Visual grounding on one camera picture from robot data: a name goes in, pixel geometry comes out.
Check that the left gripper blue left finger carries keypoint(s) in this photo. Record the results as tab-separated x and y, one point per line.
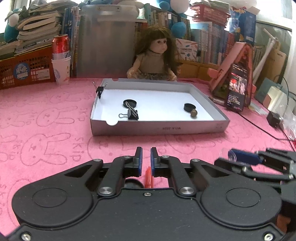
126	165

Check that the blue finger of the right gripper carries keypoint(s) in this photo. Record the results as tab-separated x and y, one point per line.
244	157

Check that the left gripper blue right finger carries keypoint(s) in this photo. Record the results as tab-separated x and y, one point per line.
167	166

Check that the black round lid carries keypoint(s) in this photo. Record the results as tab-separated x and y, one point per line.
131	102

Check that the black round cap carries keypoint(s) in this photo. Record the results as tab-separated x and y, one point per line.
188	107

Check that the black power adapter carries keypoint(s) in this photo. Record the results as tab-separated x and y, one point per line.
273	119

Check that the black binder clip in tray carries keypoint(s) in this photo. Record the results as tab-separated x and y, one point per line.
132	114

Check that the smartphone with lit screen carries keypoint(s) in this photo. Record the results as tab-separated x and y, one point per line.
237	88

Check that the grey cardboard box tray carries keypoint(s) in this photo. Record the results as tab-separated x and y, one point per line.
160	107

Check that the white pen on cloth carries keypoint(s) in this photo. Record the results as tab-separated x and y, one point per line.
217	101

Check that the brown walnut in tray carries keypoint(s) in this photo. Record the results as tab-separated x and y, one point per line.
193	113

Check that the binder clip on tray edge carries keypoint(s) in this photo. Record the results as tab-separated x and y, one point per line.
99	89

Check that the pink bunny tablecloth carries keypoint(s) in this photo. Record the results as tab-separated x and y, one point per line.
45	129

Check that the pink triangular phone stand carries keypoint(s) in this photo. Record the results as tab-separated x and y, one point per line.
240	55

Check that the brown haired baby doll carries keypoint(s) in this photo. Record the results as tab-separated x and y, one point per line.
155	56

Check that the row of upright books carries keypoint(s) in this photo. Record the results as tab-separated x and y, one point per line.
214	41

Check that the colourful pencil box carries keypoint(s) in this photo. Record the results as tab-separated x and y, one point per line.
187	49

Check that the white paper cup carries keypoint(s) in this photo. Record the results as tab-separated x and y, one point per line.
61	69

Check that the translucent plastic storage box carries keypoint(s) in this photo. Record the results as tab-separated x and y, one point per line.
106	40

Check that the red cola can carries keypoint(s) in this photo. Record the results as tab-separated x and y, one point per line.
60	47

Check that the red plastic basket left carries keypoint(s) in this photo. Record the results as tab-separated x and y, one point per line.
26	69

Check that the blue plush toy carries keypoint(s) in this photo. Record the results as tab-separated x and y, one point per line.
178	23

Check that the red basket on books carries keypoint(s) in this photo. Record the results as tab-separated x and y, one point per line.
205	13

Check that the stack of books left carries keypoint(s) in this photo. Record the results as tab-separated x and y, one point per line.
45	20

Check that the small blue penguin plush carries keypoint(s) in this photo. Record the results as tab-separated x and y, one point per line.
11	32

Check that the white pipe lamp frame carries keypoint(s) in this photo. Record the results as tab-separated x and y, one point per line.
272	41

